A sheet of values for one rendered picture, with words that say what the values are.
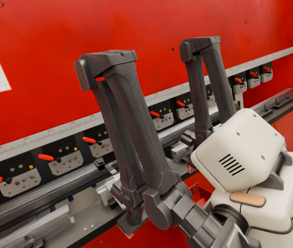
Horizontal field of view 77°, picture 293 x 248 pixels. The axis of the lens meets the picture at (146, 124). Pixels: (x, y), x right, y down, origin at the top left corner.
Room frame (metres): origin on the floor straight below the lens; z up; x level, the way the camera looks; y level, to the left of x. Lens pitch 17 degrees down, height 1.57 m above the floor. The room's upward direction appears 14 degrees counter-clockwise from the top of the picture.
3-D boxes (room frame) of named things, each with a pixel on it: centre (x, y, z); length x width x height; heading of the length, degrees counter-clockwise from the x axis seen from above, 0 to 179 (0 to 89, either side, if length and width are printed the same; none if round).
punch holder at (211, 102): (1.33, -0.45, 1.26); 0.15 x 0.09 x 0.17; 117
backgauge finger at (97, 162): (1.12, 0.32, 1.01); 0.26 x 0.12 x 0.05; 27
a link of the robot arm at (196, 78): (0.77, -0.25, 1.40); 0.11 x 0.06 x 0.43; 131
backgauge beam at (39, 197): (1.43, 0.02, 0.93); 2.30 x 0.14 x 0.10; 117
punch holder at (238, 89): (1.51, -0.81, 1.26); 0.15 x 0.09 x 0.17; 117
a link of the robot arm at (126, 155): (0.48, 0.08, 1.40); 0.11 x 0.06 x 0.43; 131
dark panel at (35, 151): (1.32, 0.68, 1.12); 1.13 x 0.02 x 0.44; 117
